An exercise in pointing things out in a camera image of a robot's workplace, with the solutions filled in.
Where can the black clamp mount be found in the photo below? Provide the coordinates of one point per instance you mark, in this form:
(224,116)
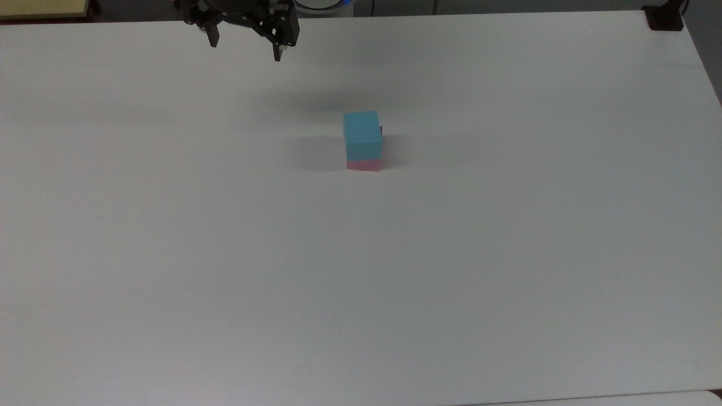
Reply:
(664,17)

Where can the yellow board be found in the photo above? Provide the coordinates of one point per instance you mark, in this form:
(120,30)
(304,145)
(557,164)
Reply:
(42,8)

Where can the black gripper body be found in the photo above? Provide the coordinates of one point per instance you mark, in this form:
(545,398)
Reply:
(237,8)

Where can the blue cube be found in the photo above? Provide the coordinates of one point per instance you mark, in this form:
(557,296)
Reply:
(362,135)

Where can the pink cube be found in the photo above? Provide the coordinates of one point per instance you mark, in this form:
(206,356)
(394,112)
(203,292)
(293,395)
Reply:
(364,164)

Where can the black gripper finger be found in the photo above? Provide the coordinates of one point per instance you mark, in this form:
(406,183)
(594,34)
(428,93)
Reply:
(210,28)
(280,35)

